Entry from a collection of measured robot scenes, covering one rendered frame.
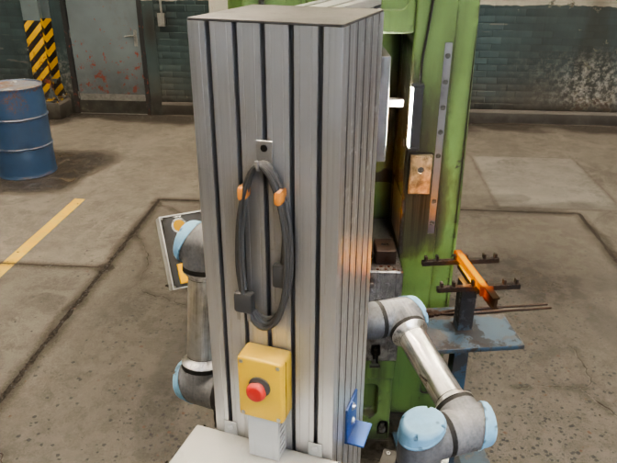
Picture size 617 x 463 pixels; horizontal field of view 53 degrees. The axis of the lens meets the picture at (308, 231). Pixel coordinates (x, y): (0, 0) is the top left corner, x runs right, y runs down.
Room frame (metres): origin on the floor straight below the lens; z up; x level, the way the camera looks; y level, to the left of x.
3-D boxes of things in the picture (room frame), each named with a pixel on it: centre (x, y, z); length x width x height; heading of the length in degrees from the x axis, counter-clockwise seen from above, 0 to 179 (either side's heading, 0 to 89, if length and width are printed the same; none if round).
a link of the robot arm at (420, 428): (1.22, -0.30, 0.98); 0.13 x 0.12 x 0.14; 109
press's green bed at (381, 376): (2.52, -0.20, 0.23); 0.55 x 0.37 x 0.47; 0
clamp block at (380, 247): (2.36, -0.32, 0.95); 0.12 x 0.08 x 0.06; 0
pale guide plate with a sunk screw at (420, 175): (2.43, -0.46, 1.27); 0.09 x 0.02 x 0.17; 90
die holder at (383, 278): (2.52, -0.20, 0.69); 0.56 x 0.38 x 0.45; 0
